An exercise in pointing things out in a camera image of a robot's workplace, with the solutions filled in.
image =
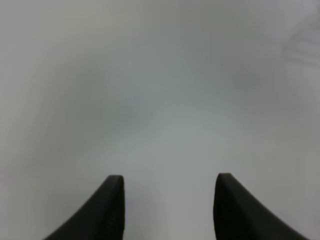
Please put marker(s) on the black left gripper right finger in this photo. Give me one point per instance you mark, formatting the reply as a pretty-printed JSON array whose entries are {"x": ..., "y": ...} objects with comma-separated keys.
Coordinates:
[{"x": 238, "y": 215}]

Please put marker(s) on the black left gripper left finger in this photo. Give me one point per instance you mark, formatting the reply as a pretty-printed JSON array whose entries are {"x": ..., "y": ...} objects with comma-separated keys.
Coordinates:
[{"x": 102, "y": 217}]

